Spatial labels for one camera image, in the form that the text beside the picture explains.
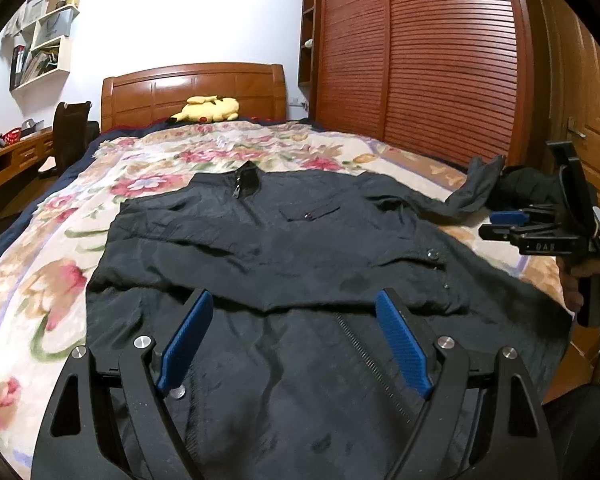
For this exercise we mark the wooden open shelf column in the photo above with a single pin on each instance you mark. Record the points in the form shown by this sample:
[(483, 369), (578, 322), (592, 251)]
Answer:
[(306, 20)]

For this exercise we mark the person's right hand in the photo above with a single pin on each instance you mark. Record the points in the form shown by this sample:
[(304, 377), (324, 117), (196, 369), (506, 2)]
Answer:
[(570, 285)]

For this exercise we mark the dark grey zip jacket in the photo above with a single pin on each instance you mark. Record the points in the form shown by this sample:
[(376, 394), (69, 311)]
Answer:
[(280, 240)]

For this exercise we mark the white wall shelf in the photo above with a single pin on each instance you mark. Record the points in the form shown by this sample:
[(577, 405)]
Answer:
[(55, 62)]

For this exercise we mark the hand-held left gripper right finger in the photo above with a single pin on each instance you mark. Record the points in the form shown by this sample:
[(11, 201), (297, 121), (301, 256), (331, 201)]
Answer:
[(402, 345)]

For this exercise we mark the wooden desk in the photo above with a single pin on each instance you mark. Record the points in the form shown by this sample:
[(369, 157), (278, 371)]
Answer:
[(10, 165)]

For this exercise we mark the black garment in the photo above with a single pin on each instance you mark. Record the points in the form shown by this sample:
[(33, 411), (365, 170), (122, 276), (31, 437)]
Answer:
[(525, 185)]

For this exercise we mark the red basket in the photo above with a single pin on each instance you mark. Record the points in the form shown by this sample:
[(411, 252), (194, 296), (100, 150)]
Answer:
[(13, 137)]

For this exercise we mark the yellow plush toy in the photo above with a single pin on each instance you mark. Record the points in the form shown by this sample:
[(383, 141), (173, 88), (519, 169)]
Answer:
[(207, 107)]

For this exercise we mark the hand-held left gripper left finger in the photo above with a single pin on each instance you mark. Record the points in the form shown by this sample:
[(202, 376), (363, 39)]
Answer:
[(187, 345)]

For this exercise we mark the black binder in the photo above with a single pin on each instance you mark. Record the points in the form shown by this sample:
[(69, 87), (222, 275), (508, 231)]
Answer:
[(17, 65)]

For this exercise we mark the person's leg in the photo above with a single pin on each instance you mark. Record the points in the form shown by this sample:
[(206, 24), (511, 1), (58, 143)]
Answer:
[(575, 425)]

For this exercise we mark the grey paper bag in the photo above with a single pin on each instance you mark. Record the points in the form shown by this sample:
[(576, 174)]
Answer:
[(55, 25)]

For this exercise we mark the wooden louvered wardrobe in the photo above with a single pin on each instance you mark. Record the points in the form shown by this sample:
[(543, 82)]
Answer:
[(430, 60)]

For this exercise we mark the floral blanket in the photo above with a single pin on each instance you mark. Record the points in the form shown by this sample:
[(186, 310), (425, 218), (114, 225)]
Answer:
[(55, 240)]

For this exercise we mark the wooden bed headboard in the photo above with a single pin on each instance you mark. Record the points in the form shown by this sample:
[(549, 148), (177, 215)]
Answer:
[(155, 95)]

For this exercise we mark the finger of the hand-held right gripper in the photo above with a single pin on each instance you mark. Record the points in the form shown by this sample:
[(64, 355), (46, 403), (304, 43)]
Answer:
[(495, 233), (507, 217)]

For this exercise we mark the black desk chair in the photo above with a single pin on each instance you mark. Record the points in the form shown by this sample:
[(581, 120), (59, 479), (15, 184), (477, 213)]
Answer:
[(70, 130)]

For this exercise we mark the wooden room door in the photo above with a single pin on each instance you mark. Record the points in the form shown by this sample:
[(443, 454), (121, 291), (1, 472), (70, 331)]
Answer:
[(590, 85)]

